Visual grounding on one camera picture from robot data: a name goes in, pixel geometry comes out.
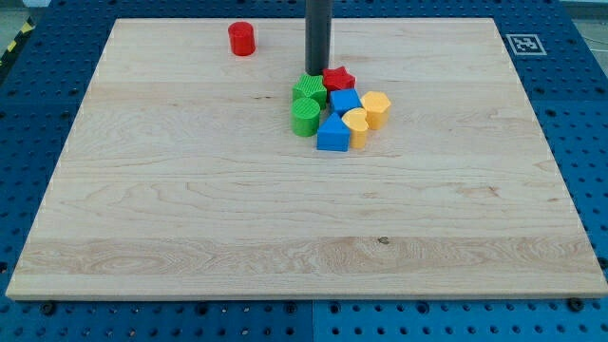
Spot blue triangle block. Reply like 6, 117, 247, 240
316, 112, 351, 152

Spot black bolt right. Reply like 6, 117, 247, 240
567, 297, 585, 313

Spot green cylinder block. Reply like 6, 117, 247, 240
291, 98, 320, 137

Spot black bolt left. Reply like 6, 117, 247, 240
39, 301, 56, 316

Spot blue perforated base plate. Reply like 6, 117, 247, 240
1, 0, 607, 341

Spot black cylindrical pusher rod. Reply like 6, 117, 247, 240
305, 0, 333, 76

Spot red cylinder block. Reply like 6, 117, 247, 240
228, 21, 257, 56

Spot wooden board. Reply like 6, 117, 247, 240
6, 18, 607, 301

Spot red star block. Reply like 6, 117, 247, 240
322, 66, 356, 92

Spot yellow heart block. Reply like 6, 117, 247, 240
342, 107, 369, 149

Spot white fiducial marker tag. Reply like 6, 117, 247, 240
506, 33, 546, 56

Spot yellow hexagon block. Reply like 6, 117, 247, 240
360, 91, 391, 130

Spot green star block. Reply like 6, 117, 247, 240
292, 73, 328, 109

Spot black bolt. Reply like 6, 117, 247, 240
39, 301, 56, 316
567, 297, 585, 313

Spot blue cube block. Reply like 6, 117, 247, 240
330, 88, 362, 117

